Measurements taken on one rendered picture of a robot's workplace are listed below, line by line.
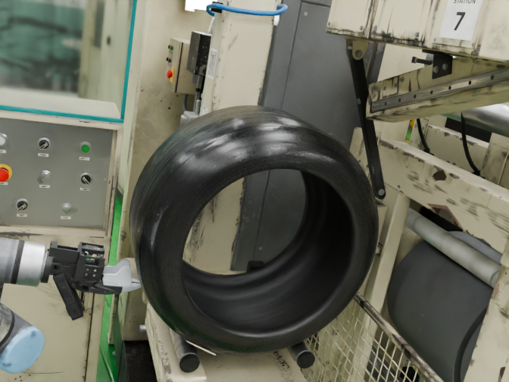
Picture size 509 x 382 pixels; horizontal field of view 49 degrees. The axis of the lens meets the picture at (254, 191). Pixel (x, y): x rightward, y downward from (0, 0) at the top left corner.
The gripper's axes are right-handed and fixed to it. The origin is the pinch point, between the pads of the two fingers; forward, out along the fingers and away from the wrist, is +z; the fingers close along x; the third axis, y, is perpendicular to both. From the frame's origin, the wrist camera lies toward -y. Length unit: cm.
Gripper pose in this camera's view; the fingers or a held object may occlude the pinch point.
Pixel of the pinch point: (136, 286)
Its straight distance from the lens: 128.8
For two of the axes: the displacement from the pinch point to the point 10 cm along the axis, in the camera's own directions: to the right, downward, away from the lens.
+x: -2.9, -3.2, 9.0
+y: 2.9, -9.3, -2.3
